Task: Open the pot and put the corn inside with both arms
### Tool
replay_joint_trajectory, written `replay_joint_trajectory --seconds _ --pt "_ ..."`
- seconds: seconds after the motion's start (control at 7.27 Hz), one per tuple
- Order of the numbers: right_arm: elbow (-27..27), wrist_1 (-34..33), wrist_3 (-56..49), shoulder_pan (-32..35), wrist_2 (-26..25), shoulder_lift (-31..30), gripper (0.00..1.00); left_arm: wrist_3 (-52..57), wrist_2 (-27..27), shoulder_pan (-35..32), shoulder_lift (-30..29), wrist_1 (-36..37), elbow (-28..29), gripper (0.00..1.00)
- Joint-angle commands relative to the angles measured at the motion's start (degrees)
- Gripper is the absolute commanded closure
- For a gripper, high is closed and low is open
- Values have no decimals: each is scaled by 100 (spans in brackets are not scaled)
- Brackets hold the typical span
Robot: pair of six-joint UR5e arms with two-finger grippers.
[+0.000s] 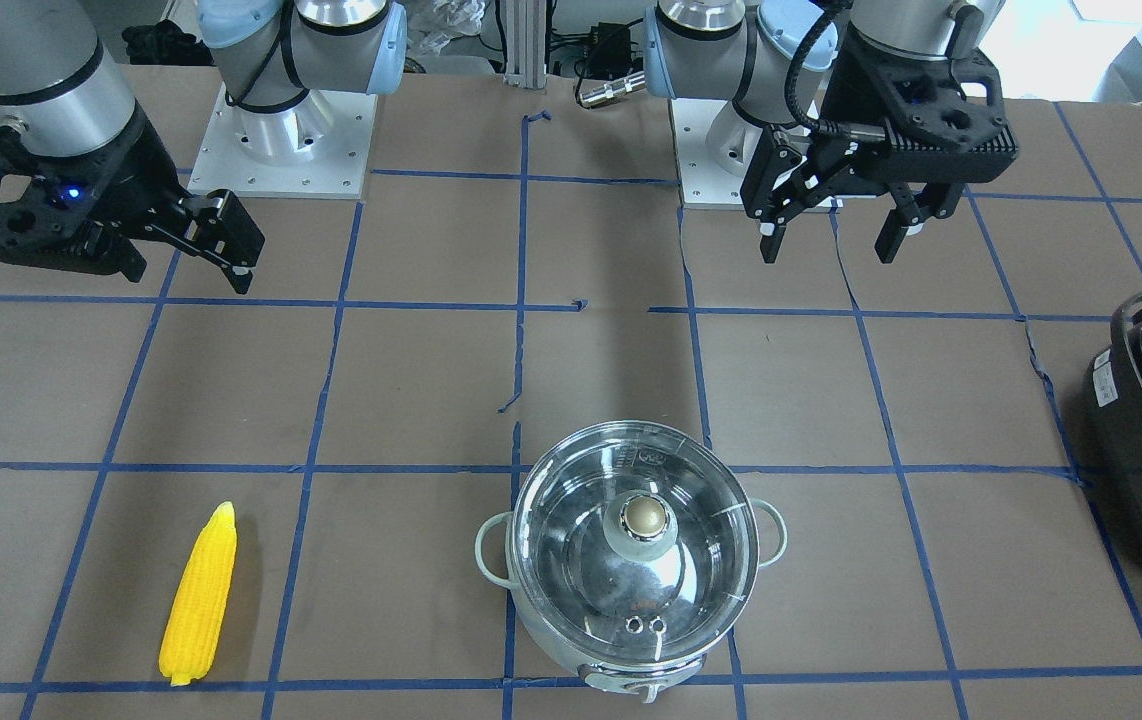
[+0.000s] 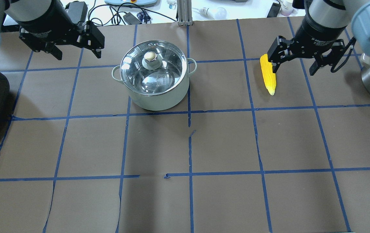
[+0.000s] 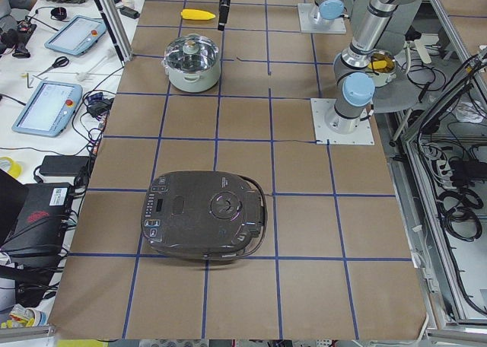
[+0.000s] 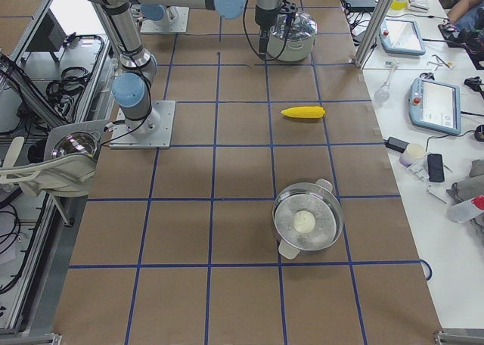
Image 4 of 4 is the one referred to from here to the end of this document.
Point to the aluminium frame post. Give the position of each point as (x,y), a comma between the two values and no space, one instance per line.
(368,40)

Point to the black remote control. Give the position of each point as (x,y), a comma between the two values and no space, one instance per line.
(435,168)

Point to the white paper cup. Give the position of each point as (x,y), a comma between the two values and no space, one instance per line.
(411,154)

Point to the blue teach pendant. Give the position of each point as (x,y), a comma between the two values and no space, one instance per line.
(401,37)
(435,106)

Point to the steel bowl on chair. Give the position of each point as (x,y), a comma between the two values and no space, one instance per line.
(76,142)

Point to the glass pot lid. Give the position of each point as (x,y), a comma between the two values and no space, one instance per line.
(301,28)

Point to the blue teach pendant far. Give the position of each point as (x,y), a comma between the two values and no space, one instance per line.
(401,37)

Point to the white steamed bun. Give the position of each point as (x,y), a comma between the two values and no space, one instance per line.
(304,221)

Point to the black power adapter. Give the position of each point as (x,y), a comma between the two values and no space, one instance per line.
(396,144)

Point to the person's forearm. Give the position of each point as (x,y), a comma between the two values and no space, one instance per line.
(461,8)

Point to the yellow corn cob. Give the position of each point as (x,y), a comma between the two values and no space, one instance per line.
(304,112)

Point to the white pot with steel interior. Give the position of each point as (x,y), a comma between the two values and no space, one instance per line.
(293,51)

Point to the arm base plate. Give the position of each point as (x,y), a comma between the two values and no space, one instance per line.
(154,132)
(160,19)

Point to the grey chair with bowl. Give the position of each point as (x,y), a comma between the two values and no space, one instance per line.
(67,176)

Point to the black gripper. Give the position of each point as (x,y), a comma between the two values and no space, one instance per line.
(263,23)

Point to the steel steamer pot with bun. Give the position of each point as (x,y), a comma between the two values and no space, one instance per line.
(317,198)

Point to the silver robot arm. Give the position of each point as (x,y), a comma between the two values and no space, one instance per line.
(261,21)
(131,90)

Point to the blue teach pendant near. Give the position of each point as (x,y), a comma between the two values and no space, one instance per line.
(435,106)

